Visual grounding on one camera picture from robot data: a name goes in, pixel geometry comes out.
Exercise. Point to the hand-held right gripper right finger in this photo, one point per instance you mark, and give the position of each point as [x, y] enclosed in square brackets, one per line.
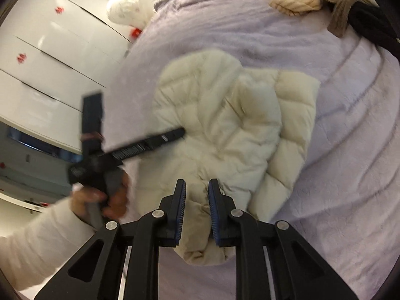
[214, 212]

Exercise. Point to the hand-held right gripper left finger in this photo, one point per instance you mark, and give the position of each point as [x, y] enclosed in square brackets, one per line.
[182, 212]

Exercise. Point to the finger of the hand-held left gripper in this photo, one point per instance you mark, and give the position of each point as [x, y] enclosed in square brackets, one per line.
[164, 137]

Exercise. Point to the cream quilted puffer jacket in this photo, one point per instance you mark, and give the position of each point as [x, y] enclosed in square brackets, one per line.
[218, 125]

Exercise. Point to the person's left forearm white sleeve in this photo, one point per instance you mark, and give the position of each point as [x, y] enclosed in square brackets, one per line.
[40, 243]

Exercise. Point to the person's left hand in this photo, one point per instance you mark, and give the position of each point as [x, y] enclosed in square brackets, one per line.
[117, 201]

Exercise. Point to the white wardrobe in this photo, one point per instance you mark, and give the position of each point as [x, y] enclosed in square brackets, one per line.
[47, 68]

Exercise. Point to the small red box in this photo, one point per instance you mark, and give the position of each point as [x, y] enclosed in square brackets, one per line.
[135, 32]

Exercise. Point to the white printed plastic bag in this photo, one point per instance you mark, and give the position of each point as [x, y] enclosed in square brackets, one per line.
[125, 7]

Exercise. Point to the lilac embossed blanket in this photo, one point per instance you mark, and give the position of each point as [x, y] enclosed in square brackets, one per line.
[343, 162]

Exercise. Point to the red wardrobe sticker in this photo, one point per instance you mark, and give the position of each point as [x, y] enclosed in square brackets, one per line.
[59, 9]

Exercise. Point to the cream striped sweater brown trim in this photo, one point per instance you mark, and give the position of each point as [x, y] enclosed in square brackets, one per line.
[300, 1]

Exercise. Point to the black garment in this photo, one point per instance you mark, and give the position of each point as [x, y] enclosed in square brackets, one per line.
[372, 22]

